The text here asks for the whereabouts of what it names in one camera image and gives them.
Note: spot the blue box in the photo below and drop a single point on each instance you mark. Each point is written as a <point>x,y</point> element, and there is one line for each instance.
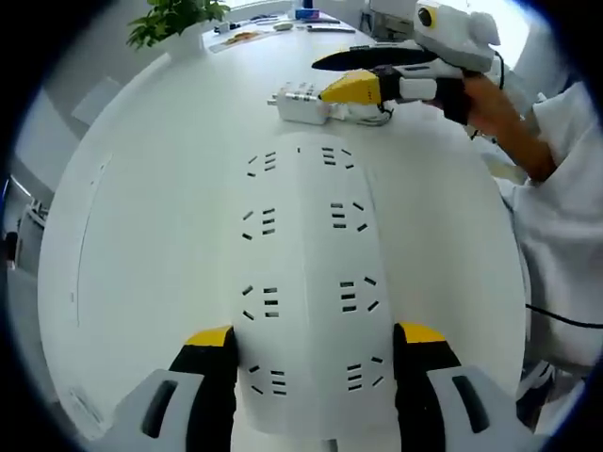
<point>308,14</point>

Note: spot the person's right hand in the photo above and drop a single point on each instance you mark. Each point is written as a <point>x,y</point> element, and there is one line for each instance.
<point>492,106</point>

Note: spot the small white item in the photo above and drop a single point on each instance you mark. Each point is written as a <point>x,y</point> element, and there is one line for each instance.
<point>282,26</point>

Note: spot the small yellow item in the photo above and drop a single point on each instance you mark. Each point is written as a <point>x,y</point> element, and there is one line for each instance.
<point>240,36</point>

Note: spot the person's white shirt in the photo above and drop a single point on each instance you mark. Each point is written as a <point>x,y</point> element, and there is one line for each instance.
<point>565,226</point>

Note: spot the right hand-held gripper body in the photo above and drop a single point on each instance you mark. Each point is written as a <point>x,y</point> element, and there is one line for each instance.
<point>459,33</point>

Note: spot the green potted plant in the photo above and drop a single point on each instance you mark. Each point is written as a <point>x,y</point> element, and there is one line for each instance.
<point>174,16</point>

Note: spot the white charger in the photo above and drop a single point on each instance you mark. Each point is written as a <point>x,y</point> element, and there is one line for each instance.
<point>301,103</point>

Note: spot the white plant pot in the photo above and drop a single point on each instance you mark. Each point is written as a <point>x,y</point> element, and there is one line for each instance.
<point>188,42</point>

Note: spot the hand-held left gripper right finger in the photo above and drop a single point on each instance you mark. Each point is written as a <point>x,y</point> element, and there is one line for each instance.
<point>424,400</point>

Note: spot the white power strip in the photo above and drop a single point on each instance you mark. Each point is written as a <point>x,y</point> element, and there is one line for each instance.
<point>311,263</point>

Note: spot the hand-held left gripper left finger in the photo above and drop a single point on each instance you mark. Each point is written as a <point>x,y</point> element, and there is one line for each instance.
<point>188,400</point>

